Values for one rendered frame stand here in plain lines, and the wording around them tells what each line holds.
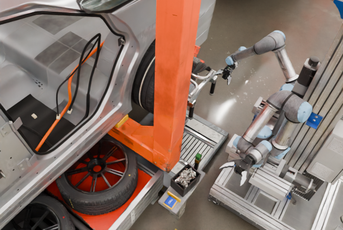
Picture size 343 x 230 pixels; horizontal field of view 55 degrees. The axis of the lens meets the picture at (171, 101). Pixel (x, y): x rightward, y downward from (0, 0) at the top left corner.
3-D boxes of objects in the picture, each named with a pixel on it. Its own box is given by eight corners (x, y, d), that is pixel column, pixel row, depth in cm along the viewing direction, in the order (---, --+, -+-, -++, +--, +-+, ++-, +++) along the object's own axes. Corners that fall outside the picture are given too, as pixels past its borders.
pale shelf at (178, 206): (188, 163, 280) (188, 162, 278) (205, 174, 274) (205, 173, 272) (157, 202, 256) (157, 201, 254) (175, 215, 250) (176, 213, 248)
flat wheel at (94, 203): (83, 137, 310) (79, 122, 293) (149, 158, 299) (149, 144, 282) (44, 200, 268) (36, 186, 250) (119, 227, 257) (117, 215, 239)
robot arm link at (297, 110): (270, 141, 239) (296, 89, 198) (288, 154, 232) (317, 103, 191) (260, 150, 233) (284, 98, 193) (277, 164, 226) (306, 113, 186)
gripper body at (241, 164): (242, 179, 189) (255, 167, 195) (244, 170, 183) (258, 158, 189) (232, 171, 193) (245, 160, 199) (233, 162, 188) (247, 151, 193)
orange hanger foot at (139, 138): (117, 120, 295) (114, 93, 269) (164, 150, 277) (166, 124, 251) (104, 132, 286) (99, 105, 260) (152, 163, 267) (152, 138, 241)
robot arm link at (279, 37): (287, 98, 272) (260, 38, 262) (296, 89, 279) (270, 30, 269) (299, 96, 262) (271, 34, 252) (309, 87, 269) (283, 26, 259)
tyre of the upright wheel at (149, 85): (181, 42, 316) (150, 28, 256) (203, 51, 308) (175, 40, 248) (153, 103, 329) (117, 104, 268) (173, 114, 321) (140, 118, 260)
